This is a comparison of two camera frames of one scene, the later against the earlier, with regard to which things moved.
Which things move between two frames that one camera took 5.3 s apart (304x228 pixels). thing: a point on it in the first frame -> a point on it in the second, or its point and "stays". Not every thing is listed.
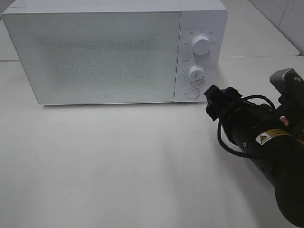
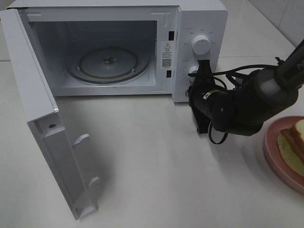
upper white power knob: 201,45 stays
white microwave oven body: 82,52 stays
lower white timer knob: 196,74 stays
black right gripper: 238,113 -> 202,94
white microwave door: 83,57 -> 62,155
